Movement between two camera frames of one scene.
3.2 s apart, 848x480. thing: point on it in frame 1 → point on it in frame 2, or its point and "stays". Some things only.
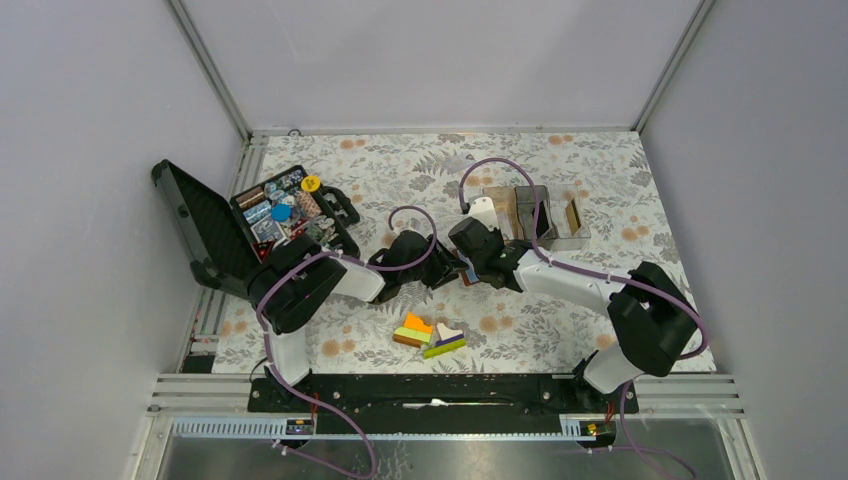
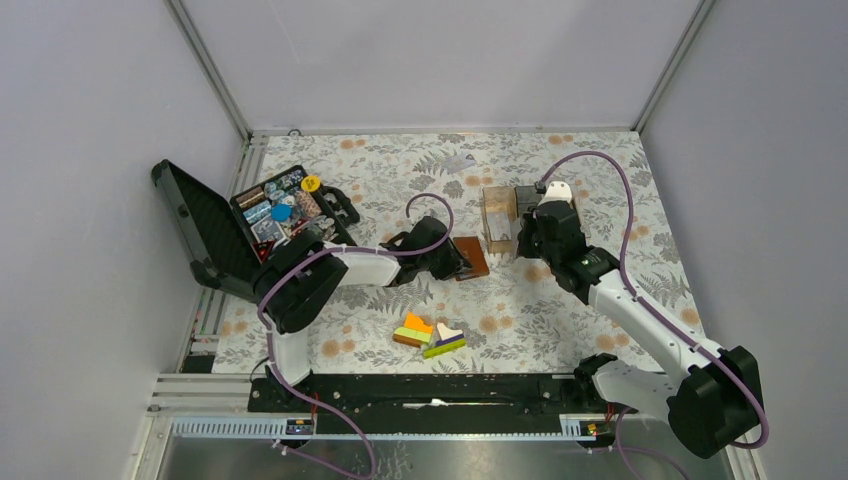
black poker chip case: x=231 y=236 stays
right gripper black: x=498 y=233 → x=524 y=248
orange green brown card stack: x=414 y=332 stays
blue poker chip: x=281 y=212 stays
